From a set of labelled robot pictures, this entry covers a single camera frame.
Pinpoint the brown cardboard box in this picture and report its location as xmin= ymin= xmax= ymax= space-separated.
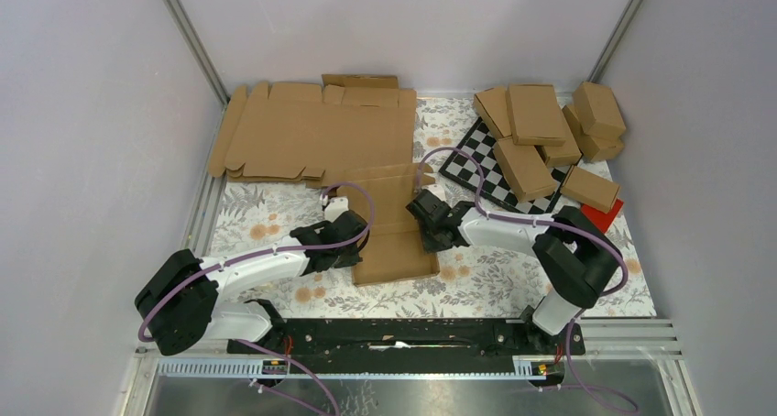
xmin=340 ymin=163 xmax=439 ymax=287

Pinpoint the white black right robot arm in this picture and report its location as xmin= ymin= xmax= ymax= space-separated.
xmin=406 ymin=189 xmax=624 ymax=354

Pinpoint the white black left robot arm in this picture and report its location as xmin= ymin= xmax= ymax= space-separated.
xmin=134 ymin=210 xmax=369 ymax=356

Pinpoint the folded cardboard box front centre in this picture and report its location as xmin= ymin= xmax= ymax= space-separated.
xmin=494 ymin=138 xmax=557 ymax=203

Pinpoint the folded cardboard box back left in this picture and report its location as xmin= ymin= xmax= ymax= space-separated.
xmin=473 ymin=86 xmax=511 ymax=139

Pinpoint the folded cardboard box large top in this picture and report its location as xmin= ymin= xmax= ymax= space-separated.
xmin=506 ymin=83 xmax=566 ymax=147

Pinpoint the folded cardboard box middle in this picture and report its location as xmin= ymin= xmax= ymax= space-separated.
xmin=537 ymin=124 xmax=582 ymax=168

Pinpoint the folded cardboard box front right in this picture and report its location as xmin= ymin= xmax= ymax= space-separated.
xmin=560 ymin=166 xmax=620 ymax=213

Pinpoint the red box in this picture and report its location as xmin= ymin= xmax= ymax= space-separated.
xmin=580 ymin=199 xmax=624 ymax=234

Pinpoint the folded cardboard box lower right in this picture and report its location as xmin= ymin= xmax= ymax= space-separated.
xmin=562 ymin=104 xmax=625 ymax=162

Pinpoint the folded cardboard box top right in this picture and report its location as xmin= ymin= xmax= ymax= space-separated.
xmin=573 ymin=82 xmax=626 ymax=140

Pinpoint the black white checkerboard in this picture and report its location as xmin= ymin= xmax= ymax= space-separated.
xmin=440 ymin=117 xmax=570 ymax=214

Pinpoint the stack of flat cardboard sheets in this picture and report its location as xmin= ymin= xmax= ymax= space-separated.
xmin=208 ymin=74 xmax=417 ymax=182

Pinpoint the floral patterned table mat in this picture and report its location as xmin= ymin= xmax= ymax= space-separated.
xmin=203 ymin=96 xmax=657 ymax=318

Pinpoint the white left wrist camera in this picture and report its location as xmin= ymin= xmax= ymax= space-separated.
xmin=323 ymin=197 xmax=349 ymax=219

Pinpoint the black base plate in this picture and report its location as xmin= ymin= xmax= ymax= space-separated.
xmin=226 ymin=318 xmax=585 ymax=375

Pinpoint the aluminium rail frame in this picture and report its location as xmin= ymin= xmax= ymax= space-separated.
xmin=162 ymin=0 xmax=701 ymax=415

